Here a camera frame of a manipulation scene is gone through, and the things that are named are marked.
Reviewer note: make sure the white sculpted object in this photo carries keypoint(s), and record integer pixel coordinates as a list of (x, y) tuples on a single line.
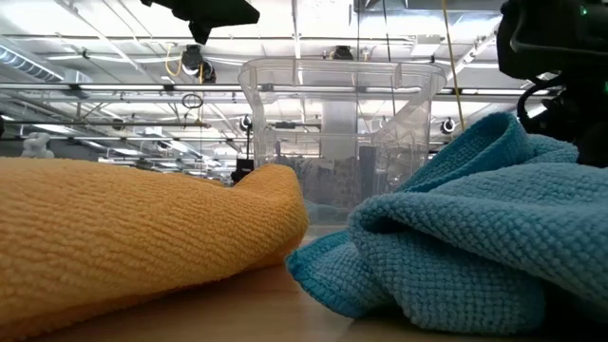
[(37, 146)]

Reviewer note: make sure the black monitor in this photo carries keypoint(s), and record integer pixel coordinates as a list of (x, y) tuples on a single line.
[(242, 170)]

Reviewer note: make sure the clear plastic bin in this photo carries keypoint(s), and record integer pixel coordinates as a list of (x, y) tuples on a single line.
[(332, 66)]

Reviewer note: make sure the orange cloth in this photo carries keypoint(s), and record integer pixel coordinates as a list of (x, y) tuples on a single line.
[(142, 228)]

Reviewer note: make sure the silver ventilation duct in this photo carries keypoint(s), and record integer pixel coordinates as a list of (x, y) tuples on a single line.
[(28, 64)]

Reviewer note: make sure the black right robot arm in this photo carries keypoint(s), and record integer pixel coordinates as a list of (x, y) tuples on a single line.
[(551, 33)]

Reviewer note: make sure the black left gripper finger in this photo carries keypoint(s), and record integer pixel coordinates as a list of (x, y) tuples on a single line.
[(200, 32)]

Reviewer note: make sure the blue microfiber towel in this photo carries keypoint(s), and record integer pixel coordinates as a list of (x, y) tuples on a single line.
[(475, 228)]

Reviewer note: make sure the black ceiling-mounted device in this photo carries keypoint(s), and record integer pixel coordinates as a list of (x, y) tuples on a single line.
[(192, 59), (245, 123), (342, 52), (447, 126)]

